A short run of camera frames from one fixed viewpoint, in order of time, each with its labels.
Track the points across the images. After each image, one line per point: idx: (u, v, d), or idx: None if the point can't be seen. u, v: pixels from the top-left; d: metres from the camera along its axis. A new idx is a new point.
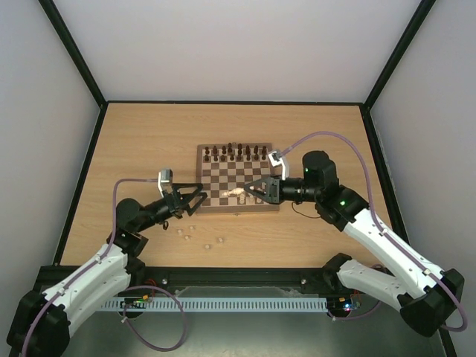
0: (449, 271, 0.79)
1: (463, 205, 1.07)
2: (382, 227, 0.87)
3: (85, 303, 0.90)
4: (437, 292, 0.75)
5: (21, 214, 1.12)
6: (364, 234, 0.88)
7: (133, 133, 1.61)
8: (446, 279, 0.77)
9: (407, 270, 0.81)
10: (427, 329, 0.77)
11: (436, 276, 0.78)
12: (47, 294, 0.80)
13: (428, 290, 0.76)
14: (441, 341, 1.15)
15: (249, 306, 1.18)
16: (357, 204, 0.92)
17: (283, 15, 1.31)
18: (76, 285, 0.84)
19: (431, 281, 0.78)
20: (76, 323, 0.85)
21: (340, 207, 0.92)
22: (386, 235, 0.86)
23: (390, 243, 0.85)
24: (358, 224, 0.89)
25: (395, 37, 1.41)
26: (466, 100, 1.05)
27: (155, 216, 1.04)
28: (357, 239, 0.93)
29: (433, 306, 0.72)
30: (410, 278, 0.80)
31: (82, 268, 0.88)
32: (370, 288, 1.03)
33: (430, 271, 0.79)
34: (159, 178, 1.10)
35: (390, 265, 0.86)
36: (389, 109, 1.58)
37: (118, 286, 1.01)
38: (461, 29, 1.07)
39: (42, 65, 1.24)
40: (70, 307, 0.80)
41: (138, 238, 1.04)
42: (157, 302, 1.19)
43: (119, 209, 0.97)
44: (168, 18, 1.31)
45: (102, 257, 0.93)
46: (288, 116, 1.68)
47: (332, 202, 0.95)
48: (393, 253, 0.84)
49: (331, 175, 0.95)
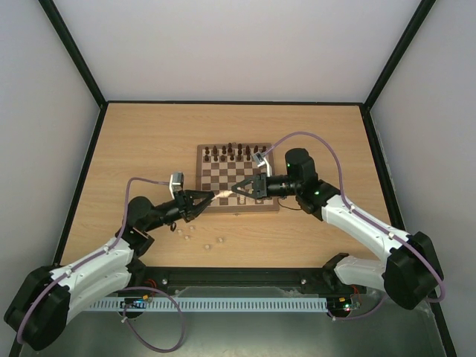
0: (416, 234, 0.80)
1: (464, 204, 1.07)
2: (350, 205, 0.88)
3: (85, 291, 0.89)
4: (405, 254, 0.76)
5: (21, 213, 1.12)
6: (335, 215, 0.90)
7: (133, 133, 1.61)
8: (412, 242, 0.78)
9: (374, 238, 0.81)
10: (407, 297, 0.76)
11: (401, 239, 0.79)
12: (53, 274, 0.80)
13: (394, 251, 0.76)
14: (441, 341, 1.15)
15: (249, 306, 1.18)
16: (331, 193, 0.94)
17: (283, 17, 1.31)
18: (83, 269, 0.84)
19: (396, 244, 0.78)
20: (74, 309, 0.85)
21: (315, 198, 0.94)
22: (355, 212, 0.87)
23: (358, 219, 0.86)
24: (329, 207, 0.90)
25: (396, 37, 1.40)
26: (468, 99, 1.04)
27: (166, 216, 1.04)
28: (333, 223, 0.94)
29: (399, 266, 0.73)
30: (378, 245, 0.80)
31: (90, 256, 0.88)
32: (366, 282, 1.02)
33: (394, 233, 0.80)
34: (171, 180, 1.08)
35: (361, 240, 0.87)
36: (389, 108, 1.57)
37: (116, 283, 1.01)
38: (462, 28, 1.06)
39: (42, 63, 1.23)
40: (74, 290, 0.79)
41: (144, 237, 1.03)
42: (157, 302, 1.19)
43: (132, 205, 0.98)
44: (168, 18, 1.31)
45: (109, 248, 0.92)
46: (290, 116, 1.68)
47: (308, 194, 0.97)
48: (361, 227, 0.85)
49: (309, 169, 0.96)
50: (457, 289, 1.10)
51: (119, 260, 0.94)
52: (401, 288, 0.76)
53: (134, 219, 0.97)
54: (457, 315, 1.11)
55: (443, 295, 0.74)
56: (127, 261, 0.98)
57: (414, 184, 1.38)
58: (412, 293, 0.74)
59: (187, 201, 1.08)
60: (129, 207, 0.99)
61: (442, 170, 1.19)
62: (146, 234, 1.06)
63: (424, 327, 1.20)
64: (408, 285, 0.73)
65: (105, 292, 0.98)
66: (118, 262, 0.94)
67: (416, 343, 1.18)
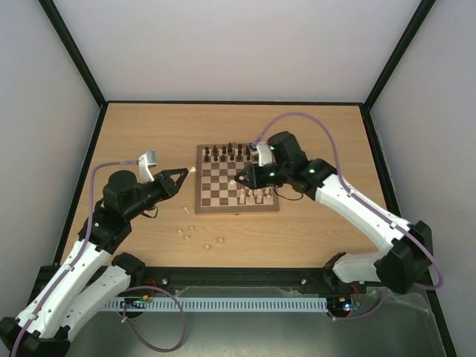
0: (416, 223, 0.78)
1: (464, 204, 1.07)
2: (349, 189, 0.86)
3: (83, 305, 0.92)
4: (404, 244, 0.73)
5: (21, 213, 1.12)
6: (332, 198, 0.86)
7: (133, 133, 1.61)
8: (413, 230, 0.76)
9: (374, 225, 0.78)
10: (401, 285, 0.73)
11: (403, 227, 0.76)
12: (21, 320, 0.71)
13: (396, 242, 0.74)
14: (441, 341, 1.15)
15: (248, 306, 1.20)
16: (325, 171, 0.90)
17: (283, 18, 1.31)
18: (50, 303, 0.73)
19: (397, 233, 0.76)
20: (76, 326, 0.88)
21: (309, 176, 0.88)
22: (354, 196, 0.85)
23: (358, 204, 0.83)
24: (326, 190, 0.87)
25: (395, 37, 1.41)
26: (468, 98, 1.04)
27: (152, 194, 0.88)
28: (328, 204, 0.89)
29: (401, 257, 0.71)
30: (378, 233, 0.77)
31: (54, 280, 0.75)
32: (363, 274, 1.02)
33: (396, 223, 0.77)
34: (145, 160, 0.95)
35: (359, 224, 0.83)
36: (389, 108, 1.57)
37: (117, 288, 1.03)
38: (462, 27, 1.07)
39: (42, 63, 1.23)
40: (47, 329, 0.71)
41: (123, 224, 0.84)
42: (157, 302, 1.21)
43: (113, 179, 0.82)
44: (168, 18, 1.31)
45: (72, 264, 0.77)
46: (289, 117, 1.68)
47: (300, 172, 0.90)
48: (361, 213, 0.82)
49: (293, 146, 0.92)
50: (457, 289, 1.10)
51: (91, 268, 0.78)
52: (397, 278, 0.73)
53: (118, 192, 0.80)
54: (457, 314, 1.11)
55: (442, 282, 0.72)
56: (107, 258, 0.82)
57: (414, 184, 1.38)
58: (407, 282, 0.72)
59: (171, 178, 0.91)
60: (109, 181, 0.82)
61: (442, 170, 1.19)
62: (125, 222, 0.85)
63: (424, 327, 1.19)
64: (405, 276, 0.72)
65: (109, 296, 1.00)
66: (94, 268, 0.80)
67: (417, 343, 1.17)
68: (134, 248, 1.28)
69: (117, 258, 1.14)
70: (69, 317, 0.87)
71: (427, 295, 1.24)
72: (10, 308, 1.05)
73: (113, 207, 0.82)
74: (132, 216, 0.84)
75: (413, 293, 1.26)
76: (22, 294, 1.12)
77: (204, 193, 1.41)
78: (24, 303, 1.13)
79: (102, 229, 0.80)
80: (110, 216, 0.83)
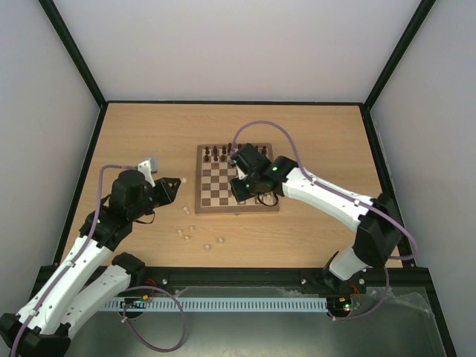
0: (379, 196, 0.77)
1: (464, 204, 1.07)
2: (312, 178, 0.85)
3: (83, 303, 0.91)
4: (371, 218, 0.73)
5: (21, 213, 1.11)
6: (298, 190, 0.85)
7: (133, 133, 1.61)
8: (376, 203, 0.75)
9: (341, 207, 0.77)
10: (377, 257, 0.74)
11: (367, 203, 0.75)
12: (21, 316, 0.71)
13: (362, 218, 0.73)
14: (441, 341, 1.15)
15: (249, 306, 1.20)
16: (288, 166, 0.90)
17: (283, 18, 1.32)
18: (51, 299, 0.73)
19: (363, 210, 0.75)
20: (76, 323, 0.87)
21: (273, 172, 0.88)
22: (317, 184, 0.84)
23: (321, 190, 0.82)
24: (291, 183, 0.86)
25: (395, 37, 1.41)
26: (468, 98, 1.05)
27: (152, 198, 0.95)
28: (296, 197, 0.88)
29: (367, 230, 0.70)
30: (346, 214, 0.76)
31: (55, 277, 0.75)
32: (357, 268, 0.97)
33: (360, 199, 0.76)
34: (148, 166, 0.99)
35: (329, 211, 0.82)
36: (389, 109, 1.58)
37: (117, 286, 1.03)
38: (462, 28, 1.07)
39: (42, 62, 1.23)
40: (48, 325, 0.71)
41: (125, 223, 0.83)
42: (157, 302, 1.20)
43: (123, 178, 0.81)
44: (168, 18, 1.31)
45: (74, 260, 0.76)
46: (289, 117, 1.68)
47: (265, 171, 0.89)
48: (325, 198, 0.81)
49: (251, 152, 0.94)
50: (457, 289, 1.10)
51: (93, 265, 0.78)
52: (371, 251, 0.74)
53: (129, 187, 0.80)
54: (457, 314, 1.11)
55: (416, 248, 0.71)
56: (108, 255, 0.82)
57: (414, 184, 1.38)
58: (380, 253, 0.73)
59: (169, 185, 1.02)
60: (119, 176, 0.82)
61: (443, 170, 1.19)
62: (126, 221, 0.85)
63: (424, 326, 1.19)
64: (377, 248, 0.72)
65: (108, 296, 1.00)
66: (96, 265, 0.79)
67: (417, 342, 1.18)
68: (134, 248, 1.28)
69: (116, 258, 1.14)
70: (69, 314, 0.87)
71: (427, 295, 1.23)
72: (10, 308, 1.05)
73: (118, 205, 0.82)
74: (133, 215, 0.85)
75: (413, 293, 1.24)
76: (22, 293, 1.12)
77: (204, 193, 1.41)
78: (24, 303, 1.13)
79: (104, 226, 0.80)
80: (113, 213, 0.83)
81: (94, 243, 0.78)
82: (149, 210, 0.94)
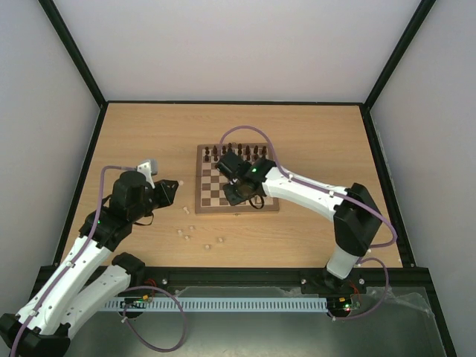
0: (353, 187, 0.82)
1: (464, 204, 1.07)
2: (288, 175, 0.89)
3: (83, 303, 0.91)
4: (346, 207, 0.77)
5: (21, 213, 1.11)
6: (277, 188, 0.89)
7: (133, 133, 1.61)
8: (351, 193, 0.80)
9: (317, 199, 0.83)
10: (358, 245, 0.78)
11: (341, 193, 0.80)
12: (21, 317, 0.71)
13: (338, 207, 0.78)
14: (441, 342, 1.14)
15: (249, 306, 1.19)
16: (267, 167, 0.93)
17: (283, 18, 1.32)
18: (50, 300, 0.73)
19: (338, 200, 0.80)
20: (76, 324, 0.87)
21: (251, 174, 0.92)
22: (294, 180, 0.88)
23: (299, 186, 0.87)
24: (269, 181, 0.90)
25: (395, 37, 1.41)
26: (468, 98, 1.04)
27: (152, 199, 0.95)
28: (278, 196, 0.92)
29: (343, 219, 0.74)
30: (322, 206, 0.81)
31: (55, 278, 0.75)
32: (349, 262, 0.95)
33: (335, 190, 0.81)
34: (148, 167, 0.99)
35: (308, 205, 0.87)
36: (389, 109, 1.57)
37: (117, 287, 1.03)
38: (462, 27, 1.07)
39: (42, 62, 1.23)
40: (48, 326, 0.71)
41: (125, 223, 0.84)
42: (157, 302, 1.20)
43: (125, 178, 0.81)
44: (167, 18, 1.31)
45: (74, 260, 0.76)
46: (289, 117, 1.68)
47: (245, 173, 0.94)
48: (303, 193, 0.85)
49: (230, 158, 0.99)
50: (457, 289, 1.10)
51: (93, 265, 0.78)
52: (352, 240, 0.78)
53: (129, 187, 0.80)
54: (457, 314, 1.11)
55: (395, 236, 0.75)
56: (108, 255, 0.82)
57: (414, 183, 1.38)
58: (360, 241, 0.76)
59: (169, 187, 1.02)
60: (121, 176, 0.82)
61: (443, 169, 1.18)
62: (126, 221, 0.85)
63: (424, 326, 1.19)
64: (356, 236, 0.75)
65: (108, 296, 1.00)
66: (96, 265, 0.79)
67: (416, 342, 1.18)
68: (134, 248, 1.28)
69: (116, 259, 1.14)
70: (69, 314, 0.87)
71: (427, 295, 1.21)
72: (10, 308, 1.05)
73: (118, 205, 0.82)
74: (133, 215, 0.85)
75: (414, 293, 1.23)
76: (22, 293, 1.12)
77: (204, 193, 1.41)
78: (24, 303, 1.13)
79: (104, 226, 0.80)
80: (113, 214, 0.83)
81: (94, 244, 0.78)
82: (147, 211, 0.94)
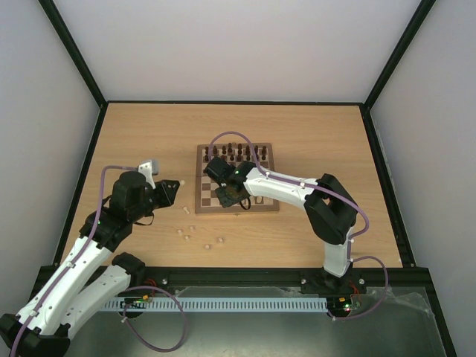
0: (324, 176, 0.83)
1: (463, 203, 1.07)
2: (265, 172, 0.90)
3: (83, 303, 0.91)
4: (316, 195, 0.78)
5: (20, 212, 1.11)
6: (256, 186, 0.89)
7: (132, 133, 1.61)
8: (321, 183, 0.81)
9: (291, 192, 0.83)
10: (335, 234, 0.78)
11: (312, 183, 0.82)
12: (21, 317, 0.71)
13: (310, 196, 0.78)
14: (440, 341, 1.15)
15: (250, 306, 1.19)
16: (248, 168, 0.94)
17: (284, 18, 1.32)
18: (51, 300, 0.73)
19: (309, 190, 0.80)
20: (76, 324, 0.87)
21: (234, 175, 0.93)
22: (270, 176, 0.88)
23: (274, 181, 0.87)
24: (248, 180, 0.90)
25: (394, 38, 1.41)
26: (467, 98, 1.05)
27: (153, 199, 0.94)
28: (259, 194, 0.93)
29: (314, 207, 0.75)
30: (296, 198, 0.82)
31: (54, 278, 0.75)
32: (343, 259, 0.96)
33: (306, 182, 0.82)
34: (149, 167, 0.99)
35: (283, 198, 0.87)
36: (390, 108, 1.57)
37: (117, 288, 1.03)
38: (462, 27, 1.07)
39: (42, 62, 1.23)
40: (47, 326, 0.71)
41: (125, 223, 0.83)
42: (157, 302, 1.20)
43: (125, 177, 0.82)
44: (167, 18, 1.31)
45: (74, 260, 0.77)
46: (290, 117, 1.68)
47: (230, 175, 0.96)
48: (277, 187, 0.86)
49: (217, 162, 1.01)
50: (458, 289, 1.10)
51: (93, 265, 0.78)
52: (327, 230, 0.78)
53: (129, 186, 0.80)
54: (457, 314, 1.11)
55: (366, 226, 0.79)
56: (108, 256, 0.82)
57: (414, 182, 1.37)
58: (335, 229, 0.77)
59: (169, 187, 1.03)
60: (121, 177, 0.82)
61: (443, 169, 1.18)
62: (126, 221, 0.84)
63: (424, 326, 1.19)
64: (329, 223, 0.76)
65: (108, 296, 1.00)
66: (97, 265, 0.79)
67: (416, 342, 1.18)
68: (134, 248, 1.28)
69: (116, 259, 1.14)
70: (69, 314, 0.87)
71: (427, 295, 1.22)
72: (10, 309, 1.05)
73: (119, 205, 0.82)
74: (134, 215, 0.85)
75: (413, 293, 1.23)
76: (22, 294, 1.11)
77: (204, 193, 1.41)
78: (24, 304, 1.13)
79: (104, 227, 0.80)
80: (113, 215, 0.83)
81: (94, 245, 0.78)
82: (148, 211, 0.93)
